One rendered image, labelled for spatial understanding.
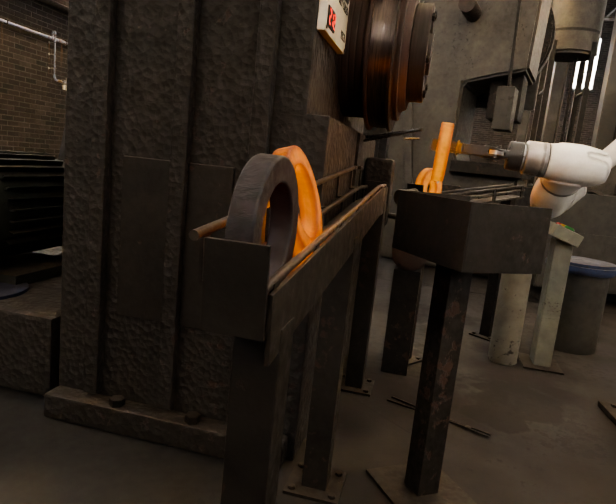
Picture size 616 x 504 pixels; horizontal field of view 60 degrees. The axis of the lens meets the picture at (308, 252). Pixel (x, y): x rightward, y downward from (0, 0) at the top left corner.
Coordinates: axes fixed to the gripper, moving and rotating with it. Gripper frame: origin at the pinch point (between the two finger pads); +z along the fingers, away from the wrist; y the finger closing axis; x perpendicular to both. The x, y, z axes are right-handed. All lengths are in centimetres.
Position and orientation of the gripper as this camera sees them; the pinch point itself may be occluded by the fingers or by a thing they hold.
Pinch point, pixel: (444, 145)
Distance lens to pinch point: 151.3
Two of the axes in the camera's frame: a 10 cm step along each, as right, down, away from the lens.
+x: 1.5, -9.7, -1.8
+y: 2.3, -1.5, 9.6
